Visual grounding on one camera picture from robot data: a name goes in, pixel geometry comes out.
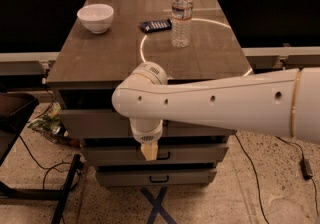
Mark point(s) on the grey drawer cabinet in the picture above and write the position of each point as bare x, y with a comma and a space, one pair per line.
90, 66

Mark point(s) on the grey drawer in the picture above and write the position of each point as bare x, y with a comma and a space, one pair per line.
167, 154
156, 177
103, 123

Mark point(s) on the grey top drawer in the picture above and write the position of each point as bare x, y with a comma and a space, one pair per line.
103, 123

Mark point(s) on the clear plastic water bottle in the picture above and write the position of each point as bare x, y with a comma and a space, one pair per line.
181, 22

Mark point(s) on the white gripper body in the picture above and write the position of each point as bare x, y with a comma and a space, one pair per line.
146, 135

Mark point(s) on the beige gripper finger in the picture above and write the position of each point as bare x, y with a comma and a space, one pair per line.
149, 151

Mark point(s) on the blue tape cross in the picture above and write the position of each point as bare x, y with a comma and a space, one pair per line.
157, 207

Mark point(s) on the grey middle drawer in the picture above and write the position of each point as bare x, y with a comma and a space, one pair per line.
167, 154

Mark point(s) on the grey bottom drawer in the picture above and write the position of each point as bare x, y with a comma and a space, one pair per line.
156, 177

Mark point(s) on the dark snack packet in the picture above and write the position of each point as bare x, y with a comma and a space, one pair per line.
155, 26

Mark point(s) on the white ceramic bowl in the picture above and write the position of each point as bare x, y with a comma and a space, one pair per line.
97, 18

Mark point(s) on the green snack bag pile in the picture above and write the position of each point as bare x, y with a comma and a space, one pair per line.
50, 125

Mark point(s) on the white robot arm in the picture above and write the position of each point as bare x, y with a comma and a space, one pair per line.
283, 103

